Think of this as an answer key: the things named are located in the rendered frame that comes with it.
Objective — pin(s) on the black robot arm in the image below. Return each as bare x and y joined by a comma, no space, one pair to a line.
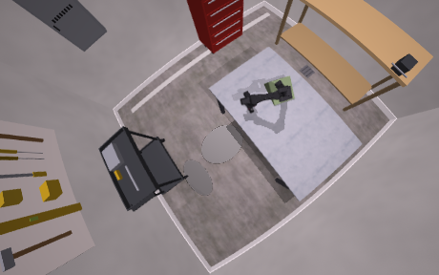
285,92

